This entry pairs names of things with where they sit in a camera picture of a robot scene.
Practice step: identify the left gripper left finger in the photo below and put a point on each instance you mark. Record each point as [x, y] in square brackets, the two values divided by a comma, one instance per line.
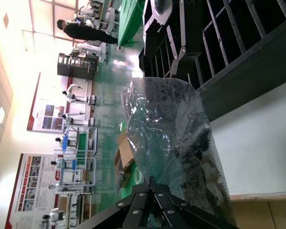
[133, 210]

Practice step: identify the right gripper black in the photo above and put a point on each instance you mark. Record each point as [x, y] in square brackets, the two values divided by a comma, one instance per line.
[160, 10]

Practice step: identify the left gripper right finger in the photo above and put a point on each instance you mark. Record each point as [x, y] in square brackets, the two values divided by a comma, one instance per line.
[174, 210]

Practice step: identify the silver antistatic bag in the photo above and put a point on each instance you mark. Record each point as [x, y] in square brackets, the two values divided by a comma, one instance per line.
[157, 114]

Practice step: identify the small brown cardboard box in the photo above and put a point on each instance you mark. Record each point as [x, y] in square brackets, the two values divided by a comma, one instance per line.
[124, 152]

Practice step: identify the green tablecloth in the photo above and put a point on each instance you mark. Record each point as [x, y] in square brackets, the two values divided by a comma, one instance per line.
[129, 183]

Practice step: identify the white tape roll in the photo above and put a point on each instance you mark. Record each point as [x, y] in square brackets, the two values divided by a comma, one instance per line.
[136, 176]

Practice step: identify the dark ribbed object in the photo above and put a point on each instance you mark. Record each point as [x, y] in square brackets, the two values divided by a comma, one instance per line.
[120, 176]

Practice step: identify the distant green table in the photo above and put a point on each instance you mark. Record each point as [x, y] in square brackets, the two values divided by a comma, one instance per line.
[128, 21]

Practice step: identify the white humanoid robot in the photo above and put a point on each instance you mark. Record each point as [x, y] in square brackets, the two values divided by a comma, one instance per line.
[68, 119]
[54, 214]
[60, 142]

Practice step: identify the white workstation machine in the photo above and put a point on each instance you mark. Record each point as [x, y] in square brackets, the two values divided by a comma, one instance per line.
[90, 51]

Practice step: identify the person in black clothes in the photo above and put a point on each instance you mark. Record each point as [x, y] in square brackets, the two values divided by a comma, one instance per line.
[85, 33]

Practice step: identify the black shelf cabinet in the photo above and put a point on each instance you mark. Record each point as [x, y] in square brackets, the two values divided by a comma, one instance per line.
[71, 69]

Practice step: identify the ceiling light panel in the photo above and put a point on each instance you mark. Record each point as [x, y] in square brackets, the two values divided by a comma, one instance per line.
[1, 115]

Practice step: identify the white frame workbench green top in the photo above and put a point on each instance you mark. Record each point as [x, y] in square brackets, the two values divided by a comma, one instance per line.
[82, 140]

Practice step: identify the wall poster with many photos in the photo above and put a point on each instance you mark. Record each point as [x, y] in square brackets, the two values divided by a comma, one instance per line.
[31, 186]

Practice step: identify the wall poster with blue photos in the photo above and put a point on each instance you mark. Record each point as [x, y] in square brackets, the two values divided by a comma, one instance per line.
[47, 112]

